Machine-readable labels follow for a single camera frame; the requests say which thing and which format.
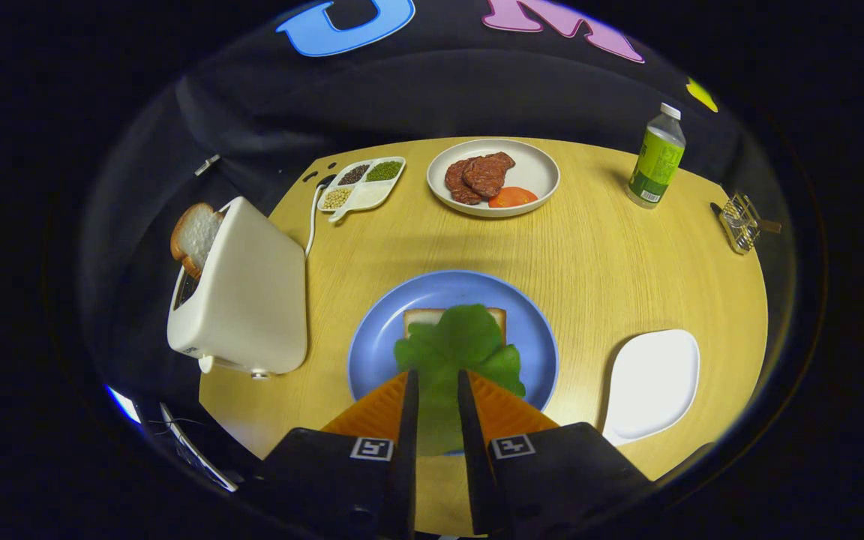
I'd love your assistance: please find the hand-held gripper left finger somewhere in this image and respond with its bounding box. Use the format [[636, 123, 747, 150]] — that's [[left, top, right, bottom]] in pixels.
[[252, 369, 420, 540]]

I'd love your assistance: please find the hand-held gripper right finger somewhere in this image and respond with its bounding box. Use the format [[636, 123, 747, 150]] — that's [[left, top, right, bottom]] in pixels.
[[456, 369, 658, 537]]

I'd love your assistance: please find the green lettuce leaf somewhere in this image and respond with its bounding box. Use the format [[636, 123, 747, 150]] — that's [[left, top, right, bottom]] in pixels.
[[393, 304, 527, 457]]

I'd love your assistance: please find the toasted bread slice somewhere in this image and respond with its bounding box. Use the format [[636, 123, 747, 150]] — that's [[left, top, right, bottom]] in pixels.
[[169, 202, 227, 281]]

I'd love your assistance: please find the blue round plate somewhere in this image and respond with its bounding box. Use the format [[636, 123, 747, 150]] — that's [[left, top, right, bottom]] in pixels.
[[346, 270, 559, 455]]

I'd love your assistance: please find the white bread slice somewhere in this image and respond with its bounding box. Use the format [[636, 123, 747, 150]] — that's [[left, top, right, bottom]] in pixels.
[[403, 307, 508, 346]]

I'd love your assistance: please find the white rounded square plate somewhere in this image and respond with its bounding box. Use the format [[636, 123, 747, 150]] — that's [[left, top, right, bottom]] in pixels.
[[601, 328, 701, 448]]

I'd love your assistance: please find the white-edged dark device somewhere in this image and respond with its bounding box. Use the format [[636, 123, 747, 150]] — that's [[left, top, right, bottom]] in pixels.
[[158, 403, 242, 494]]

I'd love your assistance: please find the white toaster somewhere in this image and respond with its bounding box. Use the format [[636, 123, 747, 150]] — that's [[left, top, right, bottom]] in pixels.
[[166, 196, 309, 380]]

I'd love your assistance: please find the red tomato slice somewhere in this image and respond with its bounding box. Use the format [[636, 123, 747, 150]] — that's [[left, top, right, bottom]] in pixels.
[[487, 186, 539, 209]]

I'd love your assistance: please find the white divided dish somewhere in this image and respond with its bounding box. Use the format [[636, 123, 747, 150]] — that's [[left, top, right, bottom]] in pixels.
[[317, 156, 407, 224]]

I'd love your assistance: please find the brown meat patty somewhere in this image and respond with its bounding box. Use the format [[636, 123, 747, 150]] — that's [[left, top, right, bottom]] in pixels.
[[445, 158, 482, 206], [463, 152, 516, 200]]

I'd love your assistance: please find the lit computer screen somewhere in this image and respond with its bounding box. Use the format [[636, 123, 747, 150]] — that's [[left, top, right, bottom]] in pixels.
[[106, 385, 142, 426]]

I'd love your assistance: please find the white round plate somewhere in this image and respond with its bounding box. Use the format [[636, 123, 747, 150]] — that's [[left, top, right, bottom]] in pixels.
[[427, 138, 561, 219]]

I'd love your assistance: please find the green-label plastic bottle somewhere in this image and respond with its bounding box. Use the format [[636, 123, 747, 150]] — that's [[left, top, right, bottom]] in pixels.
[[625, 103, 687, 210]]

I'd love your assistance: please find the black backdrop cloth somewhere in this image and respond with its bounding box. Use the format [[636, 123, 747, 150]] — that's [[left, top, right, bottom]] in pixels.
[[79, 0, 770, 376]]

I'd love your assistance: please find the white toaster cable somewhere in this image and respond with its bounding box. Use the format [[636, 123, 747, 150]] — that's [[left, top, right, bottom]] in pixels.
[[304, 184, 326, 260]]

